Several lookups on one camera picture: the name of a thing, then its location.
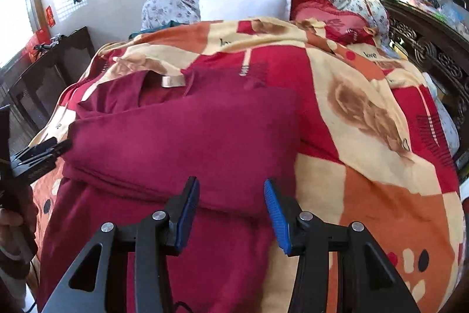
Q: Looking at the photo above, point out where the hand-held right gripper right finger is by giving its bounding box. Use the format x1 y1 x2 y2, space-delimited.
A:
264 179 421 313

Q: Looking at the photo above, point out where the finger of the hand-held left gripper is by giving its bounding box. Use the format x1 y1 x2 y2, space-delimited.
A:
22 139 73 185
10 137 59 167

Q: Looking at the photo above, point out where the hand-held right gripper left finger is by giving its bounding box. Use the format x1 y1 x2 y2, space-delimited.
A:
40 176 201 313

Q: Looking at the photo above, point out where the maroon shirt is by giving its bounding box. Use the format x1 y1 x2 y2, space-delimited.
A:
38 68 305 313

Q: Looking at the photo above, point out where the person's left hand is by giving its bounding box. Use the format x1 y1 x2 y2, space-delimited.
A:
0 185 39 262

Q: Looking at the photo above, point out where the dark wooden side table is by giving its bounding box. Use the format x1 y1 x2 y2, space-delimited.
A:
7 26 96 132

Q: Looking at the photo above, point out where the red bag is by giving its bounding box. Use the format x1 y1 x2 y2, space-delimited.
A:
24 28 50 62

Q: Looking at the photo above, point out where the red orange printed blanket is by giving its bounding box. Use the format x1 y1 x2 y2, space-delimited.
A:
27 16 463 313

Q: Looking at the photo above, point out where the teal cloth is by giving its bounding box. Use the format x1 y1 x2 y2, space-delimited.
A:
128 21 191 40

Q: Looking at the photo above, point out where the pink red heart cushion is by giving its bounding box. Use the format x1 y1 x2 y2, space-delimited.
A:
291 0 380 46

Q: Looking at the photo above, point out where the white pillow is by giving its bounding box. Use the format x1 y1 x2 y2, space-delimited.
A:
198 0 293 22

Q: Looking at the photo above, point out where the carved dark wooden headboard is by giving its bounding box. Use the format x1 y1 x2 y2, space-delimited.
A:
377 0 469 167

